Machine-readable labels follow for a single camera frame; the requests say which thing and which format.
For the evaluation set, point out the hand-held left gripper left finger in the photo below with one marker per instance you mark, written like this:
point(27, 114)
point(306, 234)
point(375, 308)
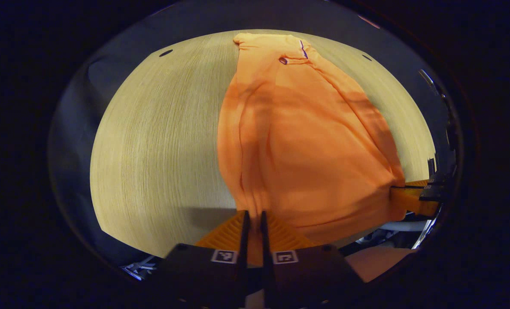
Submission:
point(245, 240)

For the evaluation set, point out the white and blue object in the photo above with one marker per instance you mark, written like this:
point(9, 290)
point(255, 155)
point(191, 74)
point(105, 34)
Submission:
point(141, 268)

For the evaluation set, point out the orange T-shirt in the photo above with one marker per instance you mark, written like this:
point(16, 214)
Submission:
point(306, 141)

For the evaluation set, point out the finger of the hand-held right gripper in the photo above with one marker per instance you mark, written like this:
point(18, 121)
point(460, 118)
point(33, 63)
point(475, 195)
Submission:
point(414, 201)
point(416, 184)

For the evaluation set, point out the white and grey object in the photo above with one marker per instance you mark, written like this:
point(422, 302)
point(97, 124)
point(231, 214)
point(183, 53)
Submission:
point(403, 225)

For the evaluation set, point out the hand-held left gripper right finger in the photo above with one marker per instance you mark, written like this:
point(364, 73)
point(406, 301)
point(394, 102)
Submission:
point(265, 240)

